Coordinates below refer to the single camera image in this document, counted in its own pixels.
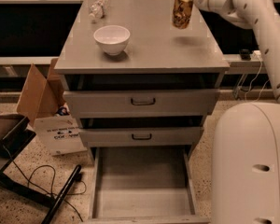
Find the grey middle drawer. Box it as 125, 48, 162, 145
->
79, 127, 203, 147

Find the black floor cable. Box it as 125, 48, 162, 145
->
2, 145, 88, 222

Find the grey top drawer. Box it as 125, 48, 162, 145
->
63, 89, 219, 118

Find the orange drink can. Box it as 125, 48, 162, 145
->
172, 0, 193, 29

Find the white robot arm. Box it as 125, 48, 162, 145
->
182, 0, 280, 224

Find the grey open bottom drawer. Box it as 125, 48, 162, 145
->
83, 146, 209, 224

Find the white power strip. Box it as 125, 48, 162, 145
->
252, 50, 262, 61

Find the clear plastic bottle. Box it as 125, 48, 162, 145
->
89, 0, 110, 23

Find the grey drawer cabinet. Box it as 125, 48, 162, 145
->
53, 0, 231, 161

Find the white hanging cable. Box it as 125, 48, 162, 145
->
244, 59, 271, 103

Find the white ceramic bowl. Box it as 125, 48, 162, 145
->
93, 25, 131, 55

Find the brown cardboard box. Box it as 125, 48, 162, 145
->
17, 58, 86, 156

